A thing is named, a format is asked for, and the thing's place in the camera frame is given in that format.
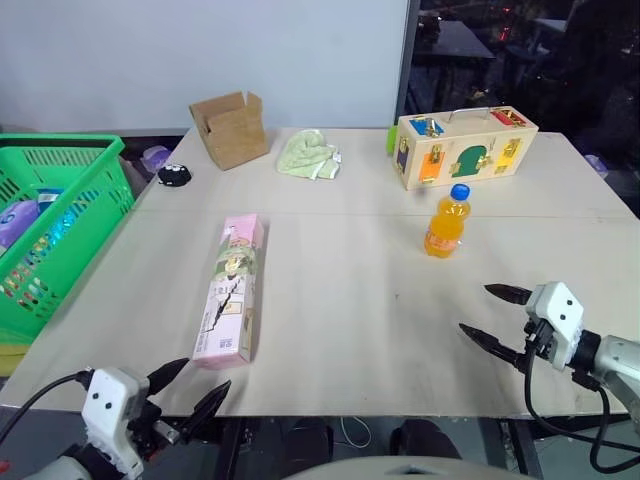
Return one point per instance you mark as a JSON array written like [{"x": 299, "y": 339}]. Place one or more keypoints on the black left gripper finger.
[
  {"x": 165, "y": 375},
  {"x": 205, "y": 410}
]

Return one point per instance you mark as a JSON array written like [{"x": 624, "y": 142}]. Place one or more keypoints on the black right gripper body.
[{"x": 542, "y": 345}]

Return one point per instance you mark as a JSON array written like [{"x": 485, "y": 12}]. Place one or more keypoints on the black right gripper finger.
[
  {"x": 495, "y": 342},
  {"x": 510, "y": 293}
]

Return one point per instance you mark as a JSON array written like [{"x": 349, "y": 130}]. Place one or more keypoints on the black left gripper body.
[{"x": 147, "y": 435}]

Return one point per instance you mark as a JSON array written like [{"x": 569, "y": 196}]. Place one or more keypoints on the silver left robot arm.
[{"x": 55, "y": 467}]

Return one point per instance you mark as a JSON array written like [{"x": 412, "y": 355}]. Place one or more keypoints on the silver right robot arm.
[{"x": 617, "y": 360}]

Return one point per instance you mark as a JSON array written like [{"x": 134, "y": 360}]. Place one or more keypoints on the green plastic basket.
[{"x": 95, "y": 200}]

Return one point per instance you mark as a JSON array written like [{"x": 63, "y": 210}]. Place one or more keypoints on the black table leg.
[
  {"x": 230, "y": 447},
  {"x": 520, "y": 447}
]

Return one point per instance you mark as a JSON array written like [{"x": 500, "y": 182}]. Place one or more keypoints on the orange juice bottle blue cap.
[{"x": 444, "y": 235}]

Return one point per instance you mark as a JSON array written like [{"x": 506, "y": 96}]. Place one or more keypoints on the long pink printed box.
[{"x": 232, "y": 295}]

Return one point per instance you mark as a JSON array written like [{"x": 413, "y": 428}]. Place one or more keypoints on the purple plastic container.
[
  {"x": 153, "y": 159},
  {"x": 596, "y": 164}
]

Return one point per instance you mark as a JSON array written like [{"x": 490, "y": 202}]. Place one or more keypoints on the small green object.
[{"x": 391, "y": 140}]

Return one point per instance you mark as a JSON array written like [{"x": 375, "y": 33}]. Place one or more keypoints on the black plush toy with eyes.
[{"x": 173, "y": 175}]

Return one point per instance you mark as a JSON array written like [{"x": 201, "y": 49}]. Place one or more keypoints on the blue shiny packet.
[{"x": 50, "y": 197}]

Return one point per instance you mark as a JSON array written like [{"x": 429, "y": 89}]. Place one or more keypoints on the purple packet with white print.
[{"x": 15, "y": 220}]

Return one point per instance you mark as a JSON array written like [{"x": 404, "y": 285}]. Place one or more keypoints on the light green towel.
[{"x": 305, "y": 155}]

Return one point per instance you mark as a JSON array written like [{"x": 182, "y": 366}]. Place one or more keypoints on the open brown cardboard box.
[{"x": 235, "y": 135}]

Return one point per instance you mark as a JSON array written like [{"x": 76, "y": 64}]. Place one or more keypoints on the dark background table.
[{"x": 450, "y": 42}]

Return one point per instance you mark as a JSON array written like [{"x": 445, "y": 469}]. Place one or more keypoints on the white partition board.
[{"x": 200, "y": 55}]

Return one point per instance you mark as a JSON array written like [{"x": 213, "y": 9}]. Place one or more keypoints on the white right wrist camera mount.
[{"x": 560, "y": 310}]

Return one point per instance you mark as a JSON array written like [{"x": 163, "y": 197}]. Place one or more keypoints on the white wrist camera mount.
[
  {"x": 112, "y": 400},
  {"x": 560, "y": 310}
]

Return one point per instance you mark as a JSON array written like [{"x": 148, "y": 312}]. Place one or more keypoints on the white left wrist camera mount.
[{"x": 112, "y": 400}]

